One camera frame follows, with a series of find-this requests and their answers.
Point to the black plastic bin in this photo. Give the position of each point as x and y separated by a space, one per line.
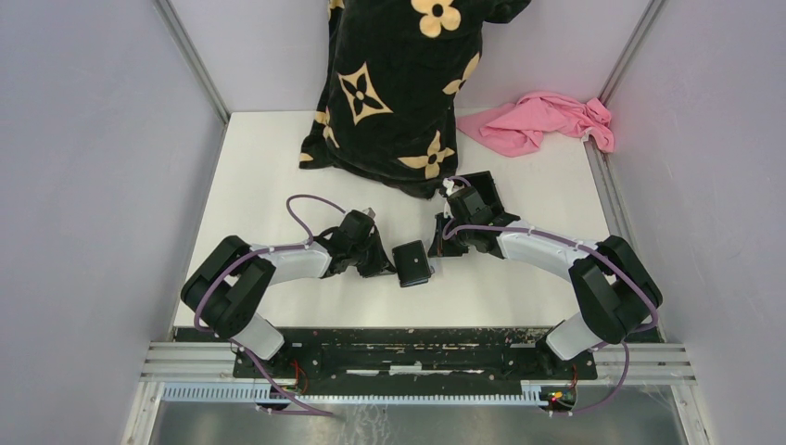
478 200

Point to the black floral blanket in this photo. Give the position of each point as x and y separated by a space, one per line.
386 112

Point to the white slotted cable duct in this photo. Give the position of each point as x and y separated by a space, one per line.
264 393

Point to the pink cloth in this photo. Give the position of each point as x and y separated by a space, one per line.
517 129

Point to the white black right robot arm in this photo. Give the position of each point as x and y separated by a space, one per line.
615 294

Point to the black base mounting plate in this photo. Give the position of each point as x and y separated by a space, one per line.
475 361

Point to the black leather card holder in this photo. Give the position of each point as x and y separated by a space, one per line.
413 268

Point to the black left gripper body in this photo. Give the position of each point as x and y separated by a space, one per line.
367 259

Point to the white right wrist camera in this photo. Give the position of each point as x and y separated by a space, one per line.
451 186

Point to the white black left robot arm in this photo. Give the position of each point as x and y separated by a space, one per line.
227 288

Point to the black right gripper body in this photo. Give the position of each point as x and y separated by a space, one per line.
464 238

